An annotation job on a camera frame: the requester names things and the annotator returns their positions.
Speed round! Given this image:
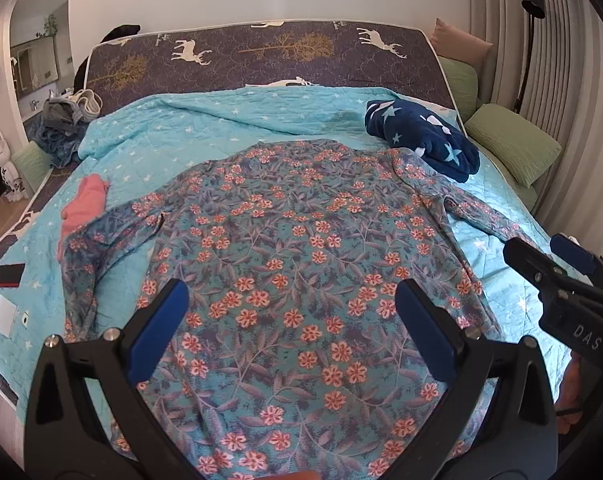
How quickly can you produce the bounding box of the person's right hand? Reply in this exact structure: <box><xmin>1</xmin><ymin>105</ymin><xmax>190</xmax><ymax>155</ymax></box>
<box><xmin>564</xmin><ymin>352</ymin><xmax>591</xmax><ymax>409</ymax></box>

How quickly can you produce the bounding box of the pink garment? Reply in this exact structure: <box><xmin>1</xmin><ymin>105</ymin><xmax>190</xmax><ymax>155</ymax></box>
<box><xmin>56</xmin><ymin>173</ymin><xmax>110</xmax><ymax>263</ymax></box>

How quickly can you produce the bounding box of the arched mirror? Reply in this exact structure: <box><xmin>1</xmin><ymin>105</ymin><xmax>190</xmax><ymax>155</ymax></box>
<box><xmin>4</xmin><ymin>0</ymin><xmax>75</xmax><ymax>126</ymax></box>

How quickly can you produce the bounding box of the floral shirt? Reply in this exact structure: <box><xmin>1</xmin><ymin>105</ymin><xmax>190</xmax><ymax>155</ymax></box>
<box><xmin>61</xmin><ymin>137</ymin><xmax>532</xmax><ymax>480</ymax></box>

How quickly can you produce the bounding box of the grey clothes pile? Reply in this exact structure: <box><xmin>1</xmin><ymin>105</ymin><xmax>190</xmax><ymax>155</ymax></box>
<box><xmin>28</xmin><ymin>97</ymin><xmax>89</xmax><ymax>167</ymax></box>

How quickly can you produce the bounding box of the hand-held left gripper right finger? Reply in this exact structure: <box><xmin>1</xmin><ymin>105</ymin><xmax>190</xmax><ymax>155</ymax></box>
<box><xmin>381</xmin><ymin>277</ymin><xmax>558</xmax><ymax>480</ymax></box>

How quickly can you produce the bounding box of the navy star fleece garment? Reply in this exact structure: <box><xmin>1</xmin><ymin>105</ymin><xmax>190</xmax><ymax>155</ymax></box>
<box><xmin>365</xmin><ymin>99</ymin><xmax>482</xmax><ymax>184</ymax></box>

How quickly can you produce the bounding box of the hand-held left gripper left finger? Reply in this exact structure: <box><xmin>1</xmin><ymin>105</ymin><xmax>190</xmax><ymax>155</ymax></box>
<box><xmin>25</xmin><ymin>279</ymin><xmax>217</xmax><ymax>480</ymax></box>

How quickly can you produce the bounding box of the white figurine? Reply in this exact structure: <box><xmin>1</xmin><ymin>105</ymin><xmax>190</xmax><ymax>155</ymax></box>
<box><xmin>0</xmin><ymin>131</ymin><xmax>26</xmax><ymax>202</ymax></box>

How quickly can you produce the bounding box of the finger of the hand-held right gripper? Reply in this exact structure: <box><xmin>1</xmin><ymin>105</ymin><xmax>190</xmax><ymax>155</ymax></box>
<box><xmin>549</xmin><ymin>233</ymin><xmax>598</xmax><ymax>277</ymax></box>
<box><xmin>503</xmin><ymin>236</ymin><xmax>573</xmax><ymax>292</ymax></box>

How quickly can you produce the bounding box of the black device with red edge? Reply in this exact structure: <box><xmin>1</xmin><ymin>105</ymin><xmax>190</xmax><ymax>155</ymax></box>
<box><xmin>0</xmin><ymin>262</ymin><xmax>27</xmax><ymax>289</ymax></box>

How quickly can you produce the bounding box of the small green pillow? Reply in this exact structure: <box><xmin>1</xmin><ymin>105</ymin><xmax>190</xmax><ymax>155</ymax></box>
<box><xmin>12</xmin><ymin>142</ymin><xmax>53</xmax><ymax>197</ymax></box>

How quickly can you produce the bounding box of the white flat box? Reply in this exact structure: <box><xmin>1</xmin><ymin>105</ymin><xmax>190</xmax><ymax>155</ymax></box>
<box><xmin>0</xmin><ymin>294</ymin><xmax>21</xmax><ymax>336</ymax></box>

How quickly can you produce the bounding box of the black cloth behind mattress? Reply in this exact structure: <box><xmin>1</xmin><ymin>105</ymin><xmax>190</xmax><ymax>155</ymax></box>
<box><xmin>74</xmin><ymin>23</ymin><xmax>142</xmax><ymax>92</ymax></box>

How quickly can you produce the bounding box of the turquoise star quilt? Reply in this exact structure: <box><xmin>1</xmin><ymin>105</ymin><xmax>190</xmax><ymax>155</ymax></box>
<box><xmin>0</xmin><ymin>85</ymin><xmax>582</xmax><ymax>461</ymax></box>

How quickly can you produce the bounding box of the black floor lamp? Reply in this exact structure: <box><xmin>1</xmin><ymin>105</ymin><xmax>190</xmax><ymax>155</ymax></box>
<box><xmin>512</xmin><ymin>0</ymin><xmax>547</xmax><ymax>114</ymax></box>

